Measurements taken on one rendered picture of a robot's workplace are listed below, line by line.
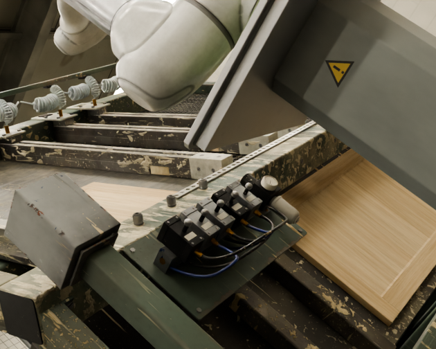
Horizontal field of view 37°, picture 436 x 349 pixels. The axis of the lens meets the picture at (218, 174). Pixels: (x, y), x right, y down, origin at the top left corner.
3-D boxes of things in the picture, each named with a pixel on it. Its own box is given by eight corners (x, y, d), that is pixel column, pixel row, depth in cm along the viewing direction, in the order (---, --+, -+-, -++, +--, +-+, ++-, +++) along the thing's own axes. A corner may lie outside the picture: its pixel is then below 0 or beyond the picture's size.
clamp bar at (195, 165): (220, 184, 197) (210, 106, 190) (-19, 160, 265) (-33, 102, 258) (238, 174, 205) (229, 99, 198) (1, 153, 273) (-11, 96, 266)
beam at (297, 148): (44, 347, 129) (33, 298, 126) (6, 335, 136) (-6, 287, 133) (415, 103, 298) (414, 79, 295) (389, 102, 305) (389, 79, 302)
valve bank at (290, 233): (223, 278, 131) (139, 204, 138) (198, 321, 139) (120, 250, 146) (331, 195, 169) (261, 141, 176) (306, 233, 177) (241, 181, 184)
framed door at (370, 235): (388, 327, 201) (392, 322, 200) (253, 216, 218) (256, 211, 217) (468, 221, 270) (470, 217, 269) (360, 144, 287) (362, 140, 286)
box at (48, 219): (79, 251, 114) (12, 188, 119) (63, 294, 120) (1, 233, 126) (125, 226, 123) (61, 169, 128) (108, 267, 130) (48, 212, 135)
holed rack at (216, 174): (178, 199, 173) (177, 197, 173) (169, 198, 174) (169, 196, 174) (398, 79, 299) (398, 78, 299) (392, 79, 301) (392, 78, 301)
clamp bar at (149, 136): (267, 157, 218) (260, 86, 212) (35, 141, 286) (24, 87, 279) (282, 149, 226) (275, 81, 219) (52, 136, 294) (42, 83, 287)
